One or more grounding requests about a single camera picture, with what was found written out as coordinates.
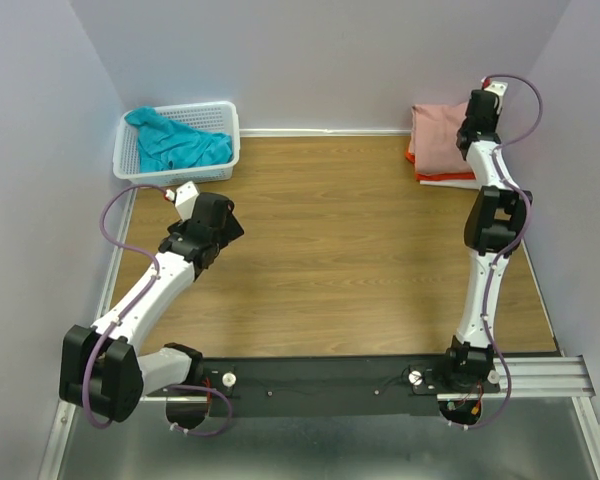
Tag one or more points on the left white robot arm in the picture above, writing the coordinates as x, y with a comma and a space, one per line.
101, 370

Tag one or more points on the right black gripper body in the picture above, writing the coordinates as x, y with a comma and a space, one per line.
492, 118

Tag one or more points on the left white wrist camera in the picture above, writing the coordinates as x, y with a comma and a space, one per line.
183, 198

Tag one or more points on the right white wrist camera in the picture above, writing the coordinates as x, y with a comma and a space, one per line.
498, 88

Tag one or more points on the folded white t-shirt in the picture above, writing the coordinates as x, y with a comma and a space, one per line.
463, 184

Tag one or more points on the folded orange t-shirt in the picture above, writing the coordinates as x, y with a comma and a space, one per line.
439, 165

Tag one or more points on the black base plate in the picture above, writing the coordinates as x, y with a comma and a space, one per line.
417, 385

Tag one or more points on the dusty pink graphic t-shirt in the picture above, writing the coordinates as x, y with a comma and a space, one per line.
435, 126

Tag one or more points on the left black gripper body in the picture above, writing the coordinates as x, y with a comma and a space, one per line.
231, 232

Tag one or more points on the aluminium frame rail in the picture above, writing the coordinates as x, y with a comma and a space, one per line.
541, 425

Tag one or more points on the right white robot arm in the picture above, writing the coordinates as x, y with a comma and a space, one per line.
492, 233

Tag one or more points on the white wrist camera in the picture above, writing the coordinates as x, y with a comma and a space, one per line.
183, 198
498, 88

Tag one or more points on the white plastic laundry basket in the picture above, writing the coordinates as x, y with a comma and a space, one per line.
212, 117

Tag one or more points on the teal t-shirt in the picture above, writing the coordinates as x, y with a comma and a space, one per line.
163, 144

